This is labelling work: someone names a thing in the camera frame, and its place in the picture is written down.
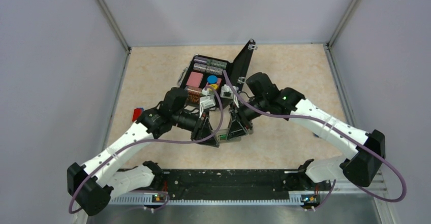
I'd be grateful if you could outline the red playing card deck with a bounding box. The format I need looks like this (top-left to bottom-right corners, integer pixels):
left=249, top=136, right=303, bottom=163
left=186, top=72, right=204, bottom=87

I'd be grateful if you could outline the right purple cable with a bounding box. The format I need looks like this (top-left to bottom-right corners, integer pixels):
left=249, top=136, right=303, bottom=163
left=222, top=69, right=408, bottom=204

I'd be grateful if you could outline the red poker chip stack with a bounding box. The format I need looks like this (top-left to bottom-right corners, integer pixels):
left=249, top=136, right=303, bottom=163
left=185, top=86, right=202, bottom=97

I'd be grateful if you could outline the blue tan chip stack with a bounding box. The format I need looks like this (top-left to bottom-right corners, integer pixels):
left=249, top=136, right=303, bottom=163
left=193, top=63, right=223, bottom=76

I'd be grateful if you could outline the black poker chip case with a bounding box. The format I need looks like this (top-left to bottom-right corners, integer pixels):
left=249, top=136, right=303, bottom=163
left=177, top=39, right=257, bottom=108

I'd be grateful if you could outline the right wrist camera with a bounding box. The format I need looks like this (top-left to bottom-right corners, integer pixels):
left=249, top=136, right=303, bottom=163
left=220, top=84, right=238, bottom=100

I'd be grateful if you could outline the red toy brick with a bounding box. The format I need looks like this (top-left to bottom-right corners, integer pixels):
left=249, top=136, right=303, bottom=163
left=132, top=107, right=144, bottom=122

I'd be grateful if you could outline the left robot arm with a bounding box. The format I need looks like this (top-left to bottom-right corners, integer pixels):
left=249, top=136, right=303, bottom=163
left=67, top=87, right=224, bottom=216

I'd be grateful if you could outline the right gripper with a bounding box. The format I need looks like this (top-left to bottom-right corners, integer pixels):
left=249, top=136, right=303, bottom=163
left=226, top=95, right=269, bottom=141

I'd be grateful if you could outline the blue dealer chip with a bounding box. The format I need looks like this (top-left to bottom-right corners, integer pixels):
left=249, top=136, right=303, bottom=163
left=207, top=75, right=218, bottom=84

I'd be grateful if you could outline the orange black chip stack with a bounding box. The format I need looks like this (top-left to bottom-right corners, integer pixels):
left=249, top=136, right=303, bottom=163
left=188, top=94, right=202, bottom=105

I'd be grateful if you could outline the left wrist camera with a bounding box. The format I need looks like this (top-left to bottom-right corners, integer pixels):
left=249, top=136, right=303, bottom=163
left=199, top=88, right=216, bottom=117

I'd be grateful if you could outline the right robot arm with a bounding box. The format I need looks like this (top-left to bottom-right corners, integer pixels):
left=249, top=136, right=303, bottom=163
left=232, top=72, right=386, bottom=189

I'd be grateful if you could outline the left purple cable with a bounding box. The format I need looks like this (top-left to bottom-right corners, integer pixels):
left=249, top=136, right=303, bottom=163
left=68, top=84, right=225, bottom=215

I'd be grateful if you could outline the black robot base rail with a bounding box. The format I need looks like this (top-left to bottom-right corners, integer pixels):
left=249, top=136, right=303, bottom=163
left=101, top=168, right=388, bottom=213

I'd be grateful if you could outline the purple cable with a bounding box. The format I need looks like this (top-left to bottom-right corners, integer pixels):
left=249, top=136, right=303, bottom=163
left=68, top=84, right=225, bottom=215
left=222, top=69, right=408, bottom=204

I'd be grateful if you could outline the purple poker chip stack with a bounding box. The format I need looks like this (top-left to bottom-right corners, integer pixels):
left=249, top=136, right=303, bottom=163
left=194, top=56, right=211, bottom=66

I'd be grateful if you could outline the white remote control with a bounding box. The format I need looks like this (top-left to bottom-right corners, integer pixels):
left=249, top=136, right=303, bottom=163
left=215, top=132, right=232, bottom=143

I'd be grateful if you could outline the green poker chip stack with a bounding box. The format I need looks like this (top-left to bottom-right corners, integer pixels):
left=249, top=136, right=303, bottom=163
left=210, top=59, right=227, bottom=70

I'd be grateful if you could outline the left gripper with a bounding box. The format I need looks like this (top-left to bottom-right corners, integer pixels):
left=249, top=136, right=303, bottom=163
left=172, top=109, right=220, bottom=147

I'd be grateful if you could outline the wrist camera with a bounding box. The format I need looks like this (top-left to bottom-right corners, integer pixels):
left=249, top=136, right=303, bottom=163
left=220, top=84, right=238, bottom=100
left=199, top=88, right=216, bottom=117

